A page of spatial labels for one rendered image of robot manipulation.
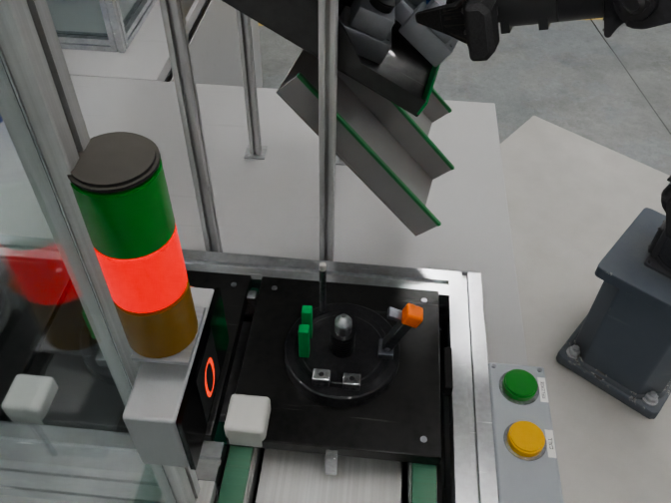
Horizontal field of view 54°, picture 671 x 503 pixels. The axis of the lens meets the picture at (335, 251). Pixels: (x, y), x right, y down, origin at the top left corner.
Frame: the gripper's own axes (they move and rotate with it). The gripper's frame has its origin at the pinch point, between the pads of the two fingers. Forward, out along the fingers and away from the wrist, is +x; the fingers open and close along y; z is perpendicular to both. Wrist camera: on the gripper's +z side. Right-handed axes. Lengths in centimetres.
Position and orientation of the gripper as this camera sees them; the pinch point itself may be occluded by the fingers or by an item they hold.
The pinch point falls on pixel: (449, 6)
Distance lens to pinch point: 82.4
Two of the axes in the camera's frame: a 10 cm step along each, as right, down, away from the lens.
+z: -2.4, -7.7, -5.9
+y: -3.6, 6.3, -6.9
